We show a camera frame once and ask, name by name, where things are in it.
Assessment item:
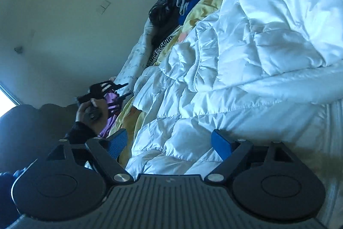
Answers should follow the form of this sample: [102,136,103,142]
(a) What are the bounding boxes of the white puffer jacket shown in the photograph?
[125,0,343,229]

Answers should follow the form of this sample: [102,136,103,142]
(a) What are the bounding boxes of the left hand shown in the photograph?
[76,99,108,135]

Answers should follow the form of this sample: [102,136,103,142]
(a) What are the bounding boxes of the purple garment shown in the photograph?
[99,92,119,138]

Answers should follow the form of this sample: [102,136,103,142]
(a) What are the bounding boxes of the yellow cartoon bed quilt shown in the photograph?
[110,0,223,167]

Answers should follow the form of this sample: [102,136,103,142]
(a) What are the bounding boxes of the white patterned blanket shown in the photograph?
[114,19,156,95]

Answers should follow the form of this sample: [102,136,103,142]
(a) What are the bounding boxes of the wall light switch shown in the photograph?
[96,0,111,15]

